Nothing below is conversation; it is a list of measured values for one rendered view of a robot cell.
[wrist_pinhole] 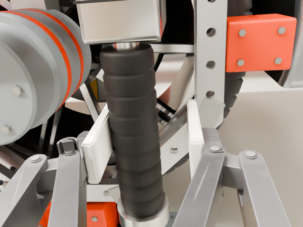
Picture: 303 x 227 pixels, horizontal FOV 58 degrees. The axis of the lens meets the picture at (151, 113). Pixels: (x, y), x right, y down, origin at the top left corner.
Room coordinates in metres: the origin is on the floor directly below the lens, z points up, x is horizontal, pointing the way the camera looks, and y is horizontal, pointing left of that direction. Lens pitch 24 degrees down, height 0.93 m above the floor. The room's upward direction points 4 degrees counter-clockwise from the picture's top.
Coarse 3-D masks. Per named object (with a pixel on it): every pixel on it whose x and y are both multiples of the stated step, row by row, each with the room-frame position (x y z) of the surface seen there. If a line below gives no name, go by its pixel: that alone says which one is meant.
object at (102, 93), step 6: (156, 54) 0.61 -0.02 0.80; (96, 60) 0.58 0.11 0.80; (156, 60) 0.61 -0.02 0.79; (96, 78) 0.63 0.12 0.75; (102, 84) 0.63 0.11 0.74; (78, 90) 0.63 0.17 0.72; (102, 90) 0.63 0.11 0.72; (72, 96) 0.64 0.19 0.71; (78, 96) 0.63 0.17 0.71; (102, 96) 0.63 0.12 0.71
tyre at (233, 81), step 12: (228, 0) 0.46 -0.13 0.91; (240, 0) 0.45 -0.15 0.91; (228, 12) 0.46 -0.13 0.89; (240, 12) 0.45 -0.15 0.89; (240, 72) 0.46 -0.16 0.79; (228, 84) 0.46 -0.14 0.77; (240, 84) 0.46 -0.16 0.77; (228, 96) 0.46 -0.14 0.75; (228, 108) 0.46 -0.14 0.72; (24, 156) 0.51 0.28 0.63
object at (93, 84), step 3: (93, 81) 0.63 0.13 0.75; (96, 81) 0.63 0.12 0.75; (90, 84) 0.63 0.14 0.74; (93, 84) 0.63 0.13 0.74; (96, 84) 0.63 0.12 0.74; (93, 87) 0.63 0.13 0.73; (96, 87) 0.63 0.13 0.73; (93, 90) 0.63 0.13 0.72; (96, 90) 0.62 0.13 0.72; (96, 93) 0.63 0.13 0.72; (96, 96) 0.63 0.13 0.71; (96, 99) 0.63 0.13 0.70
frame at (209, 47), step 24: (216, 0) 0.38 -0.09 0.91; (216, 24) 0.38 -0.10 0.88; (216, 48) 0.38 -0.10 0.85; (216, 72) 0.38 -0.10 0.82; (216, 96) 0.38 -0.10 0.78; (216, 120) 0.37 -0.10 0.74; (168, 144) 0.39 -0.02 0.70; (0, 168) 0.43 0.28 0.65; (168, 168) 0.39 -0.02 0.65; (96, 192) 0.40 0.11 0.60
